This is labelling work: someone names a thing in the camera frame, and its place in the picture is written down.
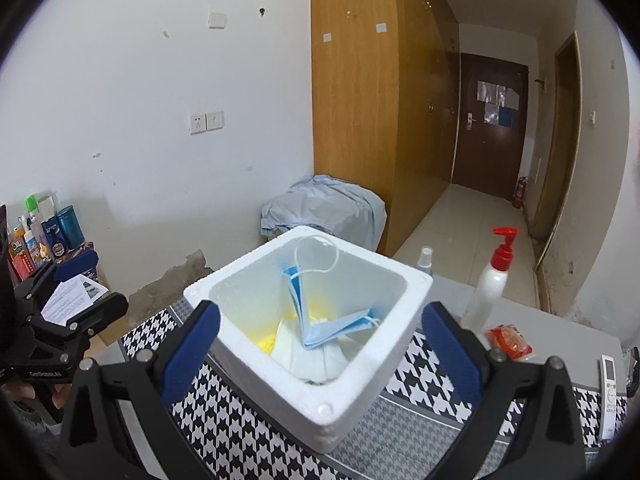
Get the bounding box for dark blue carton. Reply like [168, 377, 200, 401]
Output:
[41, 216, 63, 257]

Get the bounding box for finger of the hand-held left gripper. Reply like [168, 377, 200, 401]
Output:
[15, 250, 100, 311]
[27, 292, 129, 359]

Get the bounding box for dark patterned box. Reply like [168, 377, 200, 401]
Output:
[52, 241, 98, 281]

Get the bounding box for blue face mask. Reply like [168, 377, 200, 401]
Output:
[283, 236, 382, 350]

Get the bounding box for dark brown entrance door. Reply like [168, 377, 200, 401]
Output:
[451, 52, 529, 201]

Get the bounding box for wooden wardrobe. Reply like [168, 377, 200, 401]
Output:
[310, 0, 460, 256]

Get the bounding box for white pump bottle red cap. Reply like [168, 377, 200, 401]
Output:
[460, 227, 521, 333]

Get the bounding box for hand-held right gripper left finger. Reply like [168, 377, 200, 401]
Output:
[60, 300, 223, 480]

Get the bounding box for printed paper sheets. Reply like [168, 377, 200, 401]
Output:
[40, 275, 108, 326]

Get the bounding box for red carton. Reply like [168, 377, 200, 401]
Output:
[10, 240, 37, 281]

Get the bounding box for houndstooth table mat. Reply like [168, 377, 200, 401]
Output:
[117, 297, 628, 480]

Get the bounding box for person's left hand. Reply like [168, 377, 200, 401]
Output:
[0, 381, 76, 411]

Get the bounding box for pale blue cloth heap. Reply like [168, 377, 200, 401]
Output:
[260, 175, 387, 253]

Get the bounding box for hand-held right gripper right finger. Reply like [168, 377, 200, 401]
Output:
[421, 301, 586, 480]

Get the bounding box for white remote control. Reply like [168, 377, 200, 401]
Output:
[600, 355, 627, 441]

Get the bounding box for red snack packet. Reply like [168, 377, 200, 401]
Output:
[484, 325, 533, 361]

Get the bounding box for wooden side door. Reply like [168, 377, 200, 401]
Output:
[530, 31, 583, 246]

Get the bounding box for yellow foam net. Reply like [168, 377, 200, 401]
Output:
[257, 300, 331, 356]

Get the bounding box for white styrofoam box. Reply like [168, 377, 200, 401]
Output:
[183, 225, 434, 453]

